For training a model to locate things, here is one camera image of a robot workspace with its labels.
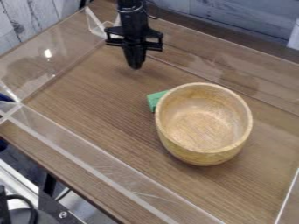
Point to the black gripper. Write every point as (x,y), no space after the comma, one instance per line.
(134,36)

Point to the green rectangular block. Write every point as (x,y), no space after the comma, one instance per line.
(153,99)

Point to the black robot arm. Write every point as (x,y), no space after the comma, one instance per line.
(136,4)

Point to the brown wooden bowl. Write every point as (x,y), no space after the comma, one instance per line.
(204,122)

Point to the blue object at edge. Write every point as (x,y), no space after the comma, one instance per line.
(6,98)

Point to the black metal table leg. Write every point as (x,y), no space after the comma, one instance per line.
(50,185)

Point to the clear acrylic corner bracket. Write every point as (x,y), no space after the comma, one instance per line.
(97,26)

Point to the clear acrylic tray wall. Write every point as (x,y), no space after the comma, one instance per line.
(78,117)

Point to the metal bracket with screw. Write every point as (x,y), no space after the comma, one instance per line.
(54,213)

